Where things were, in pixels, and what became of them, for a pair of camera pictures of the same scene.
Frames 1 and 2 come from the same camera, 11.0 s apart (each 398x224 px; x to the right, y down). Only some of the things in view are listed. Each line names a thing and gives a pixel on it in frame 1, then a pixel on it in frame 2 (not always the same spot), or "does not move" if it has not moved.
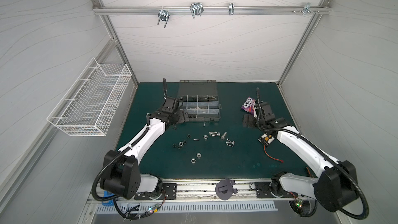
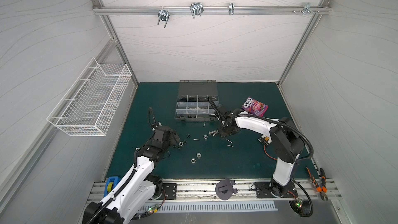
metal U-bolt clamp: (163, 14) does not move
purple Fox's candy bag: (249, 105) does not move
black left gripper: (182, 119) → (172, 140)
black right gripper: (252, 120) → (222, 120)
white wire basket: (90, 106) does not move
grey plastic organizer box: (198, 98) does not move
